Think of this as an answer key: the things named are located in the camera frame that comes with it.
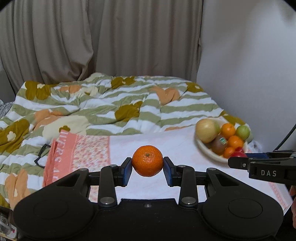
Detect red cherry tomato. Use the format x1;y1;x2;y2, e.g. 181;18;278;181
235;147;244;153
230;151;247;158

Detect small mandarin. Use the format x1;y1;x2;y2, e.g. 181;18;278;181
132;145;164;177
223;147;235;159

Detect brown kiwi with sticker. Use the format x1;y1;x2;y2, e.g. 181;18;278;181
211;135;227;155

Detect green apple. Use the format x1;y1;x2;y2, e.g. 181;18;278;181
235;125;250;141

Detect large orange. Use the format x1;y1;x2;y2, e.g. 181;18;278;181
227;135;244;149
220;123;236;139

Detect person's hand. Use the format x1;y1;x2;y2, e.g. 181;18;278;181
290;186;296;228

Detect cream plate with cartoon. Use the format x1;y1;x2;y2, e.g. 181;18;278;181
195;118;248;163

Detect pink floral tablecloth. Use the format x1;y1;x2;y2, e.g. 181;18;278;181
43;126;292;212

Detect black eyeglasses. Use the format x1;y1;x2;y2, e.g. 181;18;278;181
34;144;51;169

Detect green striped floral quilt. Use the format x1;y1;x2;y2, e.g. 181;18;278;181
1;73;243;209

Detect grey patterned pillow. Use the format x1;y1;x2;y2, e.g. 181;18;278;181
0;100;13;118

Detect beige curtain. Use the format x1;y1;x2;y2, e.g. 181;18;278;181
1;1;203;91

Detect black cable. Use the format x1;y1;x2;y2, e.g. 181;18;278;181
275;123;296;152

